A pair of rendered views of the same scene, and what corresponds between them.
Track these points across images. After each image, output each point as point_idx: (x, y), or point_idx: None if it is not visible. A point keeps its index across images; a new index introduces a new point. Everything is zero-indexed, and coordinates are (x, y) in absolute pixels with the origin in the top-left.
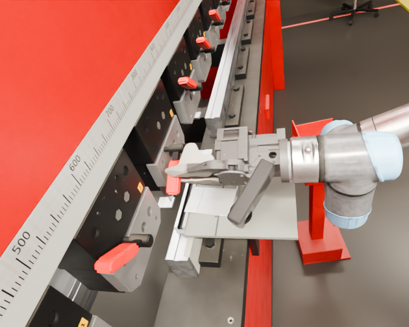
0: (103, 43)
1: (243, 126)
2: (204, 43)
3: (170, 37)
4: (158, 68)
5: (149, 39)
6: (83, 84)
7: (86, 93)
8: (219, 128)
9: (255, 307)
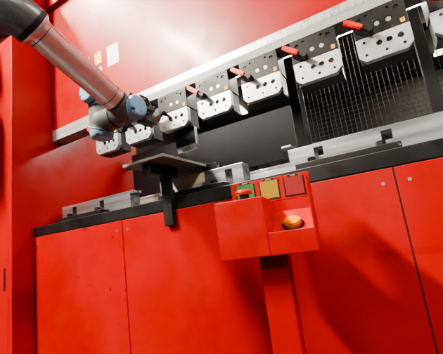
0: (159, 70)
1: (140, 94)
2: (231, 71)
3: (207, 69)
4: (186, 82)
5: (185, 70)
6: (145, 80)
7: (145, 82)
8: (148, 97)
9: (148, 261)
